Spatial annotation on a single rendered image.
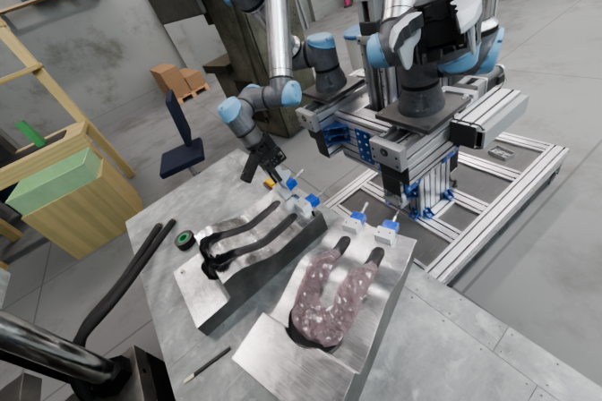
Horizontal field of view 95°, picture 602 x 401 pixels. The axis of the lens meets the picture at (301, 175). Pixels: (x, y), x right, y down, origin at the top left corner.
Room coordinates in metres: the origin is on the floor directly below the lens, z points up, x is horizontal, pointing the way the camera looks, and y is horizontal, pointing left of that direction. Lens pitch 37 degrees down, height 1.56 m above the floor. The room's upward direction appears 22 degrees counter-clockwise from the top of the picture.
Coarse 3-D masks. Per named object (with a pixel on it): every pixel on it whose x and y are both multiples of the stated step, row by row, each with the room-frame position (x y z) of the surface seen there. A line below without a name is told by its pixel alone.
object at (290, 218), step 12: (276, 204) 0.78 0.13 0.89; (264, 216) 0.75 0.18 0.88; (288, 216) 0.70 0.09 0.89; (240, 228) 0.73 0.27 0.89; (276, 228) 0.67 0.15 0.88; (204, 240) 0.68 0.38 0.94; (216, 240) 0.66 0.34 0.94; (264, 240) 0.64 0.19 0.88; (204, 252) 0.62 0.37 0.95; (228, 252) 0.60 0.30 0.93; (240, 252) 0.60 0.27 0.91; (204, 264) 0.62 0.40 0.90; (216, 264) 0.56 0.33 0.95; (216, 276) 0.55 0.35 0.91
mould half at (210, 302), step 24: (240, 216) 0.80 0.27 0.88; (312, 216) 0.65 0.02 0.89; (240, 240) 0.66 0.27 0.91; (288, 240) 0.60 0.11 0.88; (312, 240) 0.62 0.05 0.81; (192, 264) 0.68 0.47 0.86; (240, 264) 0.54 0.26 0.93; (264, 264) 0.55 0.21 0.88; (192, 288) 0.58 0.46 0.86; (216, 288) 0.55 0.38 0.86; (240, 288) 0.51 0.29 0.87; (192, 312) 0.50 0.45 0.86; (216, 312) 0.47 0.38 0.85
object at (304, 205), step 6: (300, 198) 0.73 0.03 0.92; (306, 198) 0.73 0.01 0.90; (312, 198) 0.72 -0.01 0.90; (318, 198) 0.71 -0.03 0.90; (300, 204) 0.70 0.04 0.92; (306, 204) 0.69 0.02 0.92; (312, 204) 0.70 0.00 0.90; (318, 204) 0.71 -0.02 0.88; (300, 210) 0.69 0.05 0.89; (306, 210) 0.68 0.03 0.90
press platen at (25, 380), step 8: (24, 376) 0.38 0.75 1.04; (32, 376) 0.39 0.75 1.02; (8, 384) 0.37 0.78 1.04; (16, 384) 0.37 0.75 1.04; (24, 384) 0.36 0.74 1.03; (32, 384) 0.37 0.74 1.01; (40, 384) 0.37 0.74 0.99; (0, 392) 0.36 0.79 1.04; (8, 392) 0.35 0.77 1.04; (16, 392) 0.35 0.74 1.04; (24, 392) 0.35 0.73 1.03; (32, 392) 0.35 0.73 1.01; (40, 392) 0.36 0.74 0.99; (0, 400) 0.34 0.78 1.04; (8, 400) 0.34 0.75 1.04; (16, 400) 0.33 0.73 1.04; (24, 400) 0.33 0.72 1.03; (32, 400) 0.33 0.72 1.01
